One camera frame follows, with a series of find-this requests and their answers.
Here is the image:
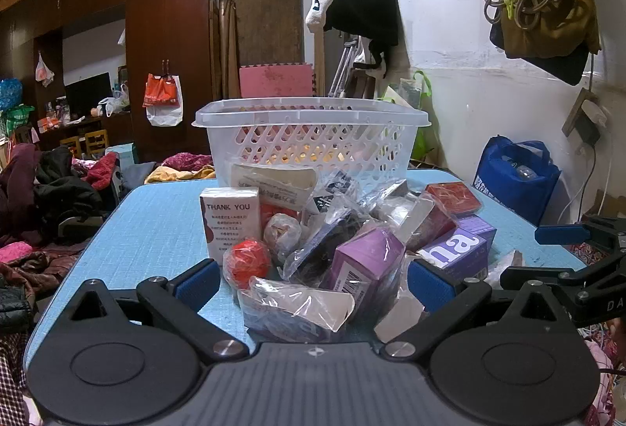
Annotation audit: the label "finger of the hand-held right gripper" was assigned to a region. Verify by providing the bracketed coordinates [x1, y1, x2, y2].
[500, 260, 612, 292]
[534, 213, 626, 255]

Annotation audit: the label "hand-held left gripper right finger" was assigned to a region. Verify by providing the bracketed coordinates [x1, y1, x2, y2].
[374, 257, 563, 363]

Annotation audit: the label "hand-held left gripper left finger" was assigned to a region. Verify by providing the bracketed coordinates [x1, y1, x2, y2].
[68, 258, 250, 363]

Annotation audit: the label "white tissue pack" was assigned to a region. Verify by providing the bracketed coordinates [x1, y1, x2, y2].
[200, 188, 261, 260]

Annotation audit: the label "clear plastic packet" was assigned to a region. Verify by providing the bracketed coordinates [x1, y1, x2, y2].
[237, 276, 355, 343]

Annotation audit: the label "white plastic basket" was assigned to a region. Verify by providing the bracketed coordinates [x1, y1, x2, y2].
[192, 96, 432, 192]

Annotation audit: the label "large purple box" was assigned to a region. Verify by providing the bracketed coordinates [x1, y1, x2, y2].
[416, 213, 498, 282]

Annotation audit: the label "red ball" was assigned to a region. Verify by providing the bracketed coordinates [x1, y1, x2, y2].
[222, 237, 272, 290]

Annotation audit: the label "dark red wrapped box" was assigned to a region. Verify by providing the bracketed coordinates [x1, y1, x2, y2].
[386, 193, 458, 253]

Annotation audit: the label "small purple wrapped box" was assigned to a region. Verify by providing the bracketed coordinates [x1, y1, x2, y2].
[320, 227, 407, 324]

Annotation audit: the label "blue shopping bag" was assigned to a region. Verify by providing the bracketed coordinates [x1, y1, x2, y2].
[476, 135, 561, 227]

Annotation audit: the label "flat red box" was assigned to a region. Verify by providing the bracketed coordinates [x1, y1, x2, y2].
[425, 182, 481, 216]

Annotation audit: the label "plastic wrapped pale ball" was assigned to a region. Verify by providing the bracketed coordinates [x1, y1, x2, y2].
[263, 212, 302, 260]

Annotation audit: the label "orange red packet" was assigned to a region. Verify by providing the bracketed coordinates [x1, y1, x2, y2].
[259, 202, 300, 231]

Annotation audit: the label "yellow blanket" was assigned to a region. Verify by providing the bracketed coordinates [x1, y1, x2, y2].
[145, 164, 216, 184]

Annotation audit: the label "black item in clear bag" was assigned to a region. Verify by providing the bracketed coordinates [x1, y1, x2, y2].
[282, 211, 377, 282]

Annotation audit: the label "red patterned blanket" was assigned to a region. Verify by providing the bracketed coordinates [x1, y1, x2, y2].
[161, 153, 213, 172]

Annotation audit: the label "beige flat packet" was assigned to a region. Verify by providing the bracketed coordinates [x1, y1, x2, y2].
[230, 163, 318, 211]

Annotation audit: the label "black white patterned packet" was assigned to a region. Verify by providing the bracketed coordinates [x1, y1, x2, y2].
[303, 171, 360, 216]

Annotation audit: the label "light teal box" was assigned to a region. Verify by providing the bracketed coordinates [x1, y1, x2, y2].
[105, 143, 138, 163]

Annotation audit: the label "brown quilted jacket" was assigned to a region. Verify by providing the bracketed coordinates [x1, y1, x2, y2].
[0, 250, 84, 309]

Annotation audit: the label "pile of dark clothes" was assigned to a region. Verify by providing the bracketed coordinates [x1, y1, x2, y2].
[0, 144, 121, 260]

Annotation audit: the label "orange and white plastic bag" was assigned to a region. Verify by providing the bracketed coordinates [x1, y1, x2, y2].
[143, 74, 184, 127]

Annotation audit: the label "brown hanging clothes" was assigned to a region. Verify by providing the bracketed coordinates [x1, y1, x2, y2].
[489, 0, 602, 87]

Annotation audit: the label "pink foam mat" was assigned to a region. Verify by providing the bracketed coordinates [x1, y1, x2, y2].
[239, 62, 314, 98]

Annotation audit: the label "black television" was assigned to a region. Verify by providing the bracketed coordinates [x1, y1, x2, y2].
[65, 72, 112, 114]

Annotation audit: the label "metal crutch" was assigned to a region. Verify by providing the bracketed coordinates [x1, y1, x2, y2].
[327, 39, 363, 99]

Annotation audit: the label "green and white bag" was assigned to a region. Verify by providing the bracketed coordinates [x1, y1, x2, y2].
[5, 105, 36, 135]

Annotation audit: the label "small white plastic bag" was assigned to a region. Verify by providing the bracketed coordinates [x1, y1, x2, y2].
[36, 53, 56, 87]

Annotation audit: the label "blue net bag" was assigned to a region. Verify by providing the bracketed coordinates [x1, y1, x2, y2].
[0, 78, 23, 114]

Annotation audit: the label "brown wooden wardrobe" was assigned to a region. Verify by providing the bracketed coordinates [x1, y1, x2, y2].
[0, 0, 218, 162]

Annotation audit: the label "wooden board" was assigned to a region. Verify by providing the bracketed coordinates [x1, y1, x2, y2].
[224, 0, 304, 99]

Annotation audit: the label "wall power adapter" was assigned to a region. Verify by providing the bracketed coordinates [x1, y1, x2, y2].
[562, 88, 610, 145]

